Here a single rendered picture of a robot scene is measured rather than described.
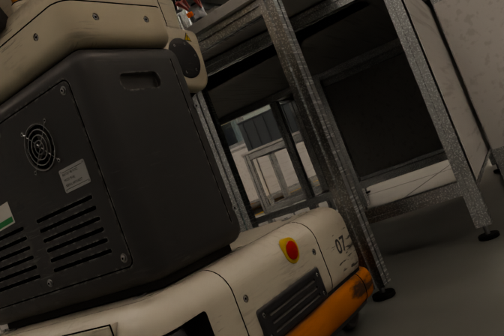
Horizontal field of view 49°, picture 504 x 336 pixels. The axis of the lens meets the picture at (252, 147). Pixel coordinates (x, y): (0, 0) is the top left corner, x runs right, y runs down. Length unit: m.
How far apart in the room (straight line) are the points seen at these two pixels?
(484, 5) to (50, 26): 1.80
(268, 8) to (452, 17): 1.10
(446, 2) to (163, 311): 1.88
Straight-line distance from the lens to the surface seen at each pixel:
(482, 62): 2.39
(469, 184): 1.69
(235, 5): 1.51
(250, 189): 7.24
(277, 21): 1.46
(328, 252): 1.20
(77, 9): 0.97
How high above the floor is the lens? 0.39
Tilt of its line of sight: 3 degrees up
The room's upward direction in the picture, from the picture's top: 21 degrees counter-clockwise
